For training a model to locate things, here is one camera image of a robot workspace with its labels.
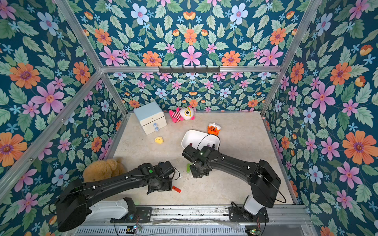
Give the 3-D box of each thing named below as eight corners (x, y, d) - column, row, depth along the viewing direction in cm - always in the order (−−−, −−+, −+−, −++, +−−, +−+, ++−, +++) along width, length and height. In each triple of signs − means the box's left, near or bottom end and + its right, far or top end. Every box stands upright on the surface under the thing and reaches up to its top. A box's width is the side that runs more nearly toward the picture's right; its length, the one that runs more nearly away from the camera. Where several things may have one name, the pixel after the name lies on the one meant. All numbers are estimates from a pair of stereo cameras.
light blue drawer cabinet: (147, 137, 106) (140, 123, 94) (140, 123, 115) (133, 109, 103) (168, 127, 112) (164, 113, 100) (160, 115, 121) (155, 100, 109)
